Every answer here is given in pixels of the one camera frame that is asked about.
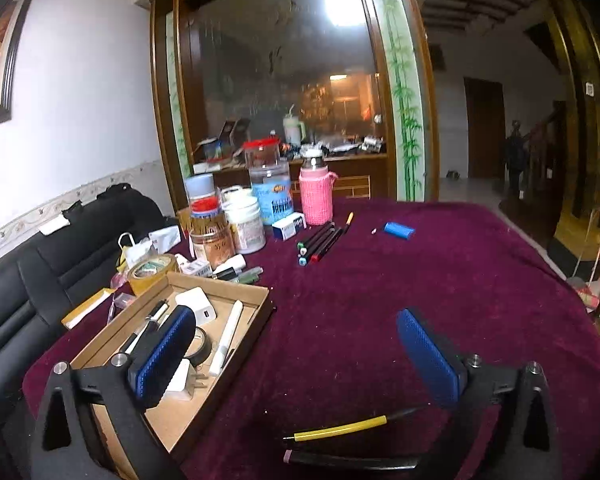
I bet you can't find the white plug charger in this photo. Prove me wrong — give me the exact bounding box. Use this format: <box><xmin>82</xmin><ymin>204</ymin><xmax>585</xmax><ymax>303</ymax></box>
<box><xmin>164</xmin><ymin>359</ymin><xmax>210</xmax><ymax>401</ymax></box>

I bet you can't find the black tape roll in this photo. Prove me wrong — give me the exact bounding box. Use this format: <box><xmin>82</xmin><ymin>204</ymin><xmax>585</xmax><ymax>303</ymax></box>
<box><xmin>185</xmin><ymin>327</ymin><xmax>212</xmax><ymax>367</ymax></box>

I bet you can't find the black ballpoint pen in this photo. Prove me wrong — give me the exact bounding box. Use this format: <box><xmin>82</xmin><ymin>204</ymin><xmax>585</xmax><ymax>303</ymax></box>
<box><xmin>119</xmin><ymin>300</ymin><xmax>169</xmax><ymax>354</ymax></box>

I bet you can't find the white cube charger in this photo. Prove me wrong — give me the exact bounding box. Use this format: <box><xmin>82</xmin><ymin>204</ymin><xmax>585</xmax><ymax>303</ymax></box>
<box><xmin>175</xmin><ymin>287</ymin><xmax>216</xmax><ymax>326</ymax></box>

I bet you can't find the white marker pen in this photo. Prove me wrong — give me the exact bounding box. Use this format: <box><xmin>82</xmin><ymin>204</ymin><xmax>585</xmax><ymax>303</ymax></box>
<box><xmin>209</xmin><ymin>300</ymin><xmax>244</xmax><ymax>377</ymax></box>

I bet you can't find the black white tip marker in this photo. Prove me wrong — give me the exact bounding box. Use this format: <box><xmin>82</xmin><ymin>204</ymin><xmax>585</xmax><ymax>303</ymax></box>
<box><xmin>283</xmin><ymin>450</ymin><xmax>419</xmax><ymax>472</ymax></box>

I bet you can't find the cardboard tray box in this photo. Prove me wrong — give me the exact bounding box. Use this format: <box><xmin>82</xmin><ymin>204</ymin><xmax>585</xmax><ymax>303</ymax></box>
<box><xmin>72</xmin><ymin>272</ymin><xmax>274</xmax><ymax>463</ymax></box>

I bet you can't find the yellow packing tape roll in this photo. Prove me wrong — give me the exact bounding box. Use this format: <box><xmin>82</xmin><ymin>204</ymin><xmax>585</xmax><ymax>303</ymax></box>
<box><xmin>126</xmin><ymin>254</ymin><xmax>178</xmax><ymax>296</ymax></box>

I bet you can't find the maroon velvet tablecloth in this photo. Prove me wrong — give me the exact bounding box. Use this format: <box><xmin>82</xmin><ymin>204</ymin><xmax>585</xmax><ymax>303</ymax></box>
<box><xmin>21</xmin><ymin>198</ymin><xmax>600</xmax><ymax>480</ymax></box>

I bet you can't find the red cap brown bottle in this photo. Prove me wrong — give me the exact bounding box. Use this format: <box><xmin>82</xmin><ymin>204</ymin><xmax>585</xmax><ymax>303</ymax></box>
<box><xmin>189</xmin><ymin>195</ymin><xmax>235</xmax><ymax>270</ymax></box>

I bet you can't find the blue battery pack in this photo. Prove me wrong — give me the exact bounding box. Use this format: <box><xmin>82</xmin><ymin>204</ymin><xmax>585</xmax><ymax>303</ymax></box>
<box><xmin>384</xmin><ymin>222</ymin><xmax>415</xmax><ymax>240</ymax></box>

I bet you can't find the black leather sofa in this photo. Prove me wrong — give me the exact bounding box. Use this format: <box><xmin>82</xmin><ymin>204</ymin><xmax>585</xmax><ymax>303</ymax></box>
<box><xmin>0</xmin><ymin>183</ymin><xmax>166</xmax><ymax>418</ymax></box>

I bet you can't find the white supplement jar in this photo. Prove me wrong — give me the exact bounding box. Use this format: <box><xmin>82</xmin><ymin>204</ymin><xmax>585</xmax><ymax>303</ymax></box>
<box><xmin>221</xmin><ymin>186</ymin><xmax>266</xmax><ymax>255</ymax></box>

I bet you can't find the bundle of black markers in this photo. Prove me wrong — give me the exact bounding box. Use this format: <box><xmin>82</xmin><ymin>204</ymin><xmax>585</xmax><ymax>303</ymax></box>
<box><xmin>298</xmin><ymin>223</ymin><xmax>343</xmax><ymax>266</ymax></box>

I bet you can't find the yellow tip black pen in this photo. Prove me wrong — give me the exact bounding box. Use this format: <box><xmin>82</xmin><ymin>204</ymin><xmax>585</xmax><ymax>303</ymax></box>
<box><xmin>343</xmin><ymin>211</ymin><xmax>354</xmax><ymax>234</ymax></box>

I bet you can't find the blue white small box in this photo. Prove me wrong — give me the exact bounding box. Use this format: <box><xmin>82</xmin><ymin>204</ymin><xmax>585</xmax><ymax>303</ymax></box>
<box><xmin>272</xmin><ymin>212</ymin><xmax>306</xmax><ymax>240</ymax></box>

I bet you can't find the blue label plastic jar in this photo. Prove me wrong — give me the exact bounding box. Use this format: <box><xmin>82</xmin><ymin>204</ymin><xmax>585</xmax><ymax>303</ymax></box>
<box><xmin>249</xmin><ymin>160</ymin><xmax>294</xmax><ymax>226</ymax></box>

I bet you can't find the pink knitted thermos bottle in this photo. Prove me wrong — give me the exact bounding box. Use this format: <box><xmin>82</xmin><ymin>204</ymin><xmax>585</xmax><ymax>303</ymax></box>
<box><xmin>299</xmin><ymin>146</ymin><xmax>338</xmax><ymax>226</ymax></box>

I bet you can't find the red lid clear jar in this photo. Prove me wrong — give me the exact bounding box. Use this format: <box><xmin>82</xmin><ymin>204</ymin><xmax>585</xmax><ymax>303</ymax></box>
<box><xmin>242</xmin><ymin>136</ymin><xmax>280</xmax><ymax>169</ymax></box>

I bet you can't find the white tumbler with straw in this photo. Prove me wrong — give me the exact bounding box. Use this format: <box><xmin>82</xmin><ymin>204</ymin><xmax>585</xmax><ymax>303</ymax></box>
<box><xmin>283</xmin><ymin>105</ymin><xmax>306</xmax><ymax>146</ymax></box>

